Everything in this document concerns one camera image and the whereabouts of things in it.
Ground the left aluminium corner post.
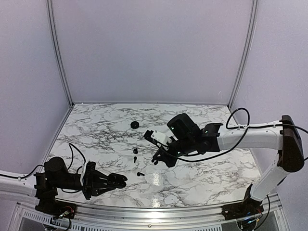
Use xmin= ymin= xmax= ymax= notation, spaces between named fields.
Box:
xmin=46 ymin=0 xmax=74 ymax=107

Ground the aluminium corner post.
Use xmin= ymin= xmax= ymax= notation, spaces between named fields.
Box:
xmin=46 ymin=0 xmax=74 ymax=107
xmin=227 ymin=0 xmax=259 ymax=109

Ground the black round puck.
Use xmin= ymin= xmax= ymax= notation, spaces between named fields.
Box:
xmin=130 ymin=121 xmax=140 ymax=129

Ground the aluminium front rail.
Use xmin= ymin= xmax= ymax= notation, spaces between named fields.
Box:
xmin=14 ymin=198 xmax=282 ymax=231

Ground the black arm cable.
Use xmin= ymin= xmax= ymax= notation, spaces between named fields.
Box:
xmin=61 ymin=143 xmax=87 ymax=193
xmin=168 ymin=107 xmax=308 ymax=163

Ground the right aluminium corner post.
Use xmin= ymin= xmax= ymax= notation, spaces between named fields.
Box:
xmin=227 ymin=0 xmax=259 ymax=109

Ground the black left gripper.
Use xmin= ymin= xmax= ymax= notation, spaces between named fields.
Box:
xmin=55 ymin=170 xmax=116 ymax=201

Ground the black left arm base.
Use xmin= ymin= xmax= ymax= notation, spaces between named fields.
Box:
xmin=35 ymin=188 xmax=77 ymax=219

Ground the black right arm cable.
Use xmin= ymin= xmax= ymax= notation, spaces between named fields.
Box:
xmin=168 ymin=107 xmax=308 ymax=163

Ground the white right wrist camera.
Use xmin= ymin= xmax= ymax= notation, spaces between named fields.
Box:
xmin=143 ymin=130 xmax=173 ymax=148

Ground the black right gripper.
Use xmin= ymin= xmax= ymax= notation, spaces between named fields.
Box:
xmin=153 ymin=136 xmax=195 ymax=168

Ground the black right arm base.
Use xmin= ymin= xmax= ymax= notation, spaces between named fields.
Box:
xmin=221 ymin=184 xmax=264 ymax=220

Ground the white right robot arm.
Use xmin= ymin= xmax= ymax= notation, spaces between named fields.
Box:
xmin=144 ymin=113 xmax=306 ymax=216

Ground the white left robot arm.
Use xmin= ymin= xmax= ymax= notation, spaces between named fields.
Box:
xmin=0 ymin=157 xmax=128 ymax=214

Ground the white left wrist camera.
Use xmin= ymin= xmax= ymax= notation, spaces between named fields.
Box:
xmin=80 ymin=164 xmax=86 ymax=186

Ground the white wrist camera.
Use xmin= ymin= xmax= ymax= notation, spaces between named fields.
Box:
xmin=80 ymin=164 xmax=86 ymax=186
xmin=143 ymin=130 xmax=173 ymax=148

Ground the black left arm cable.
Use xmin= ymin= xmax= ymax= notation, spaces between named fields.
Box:
xmin=61 ymin=143 xmax=87 ymax=193

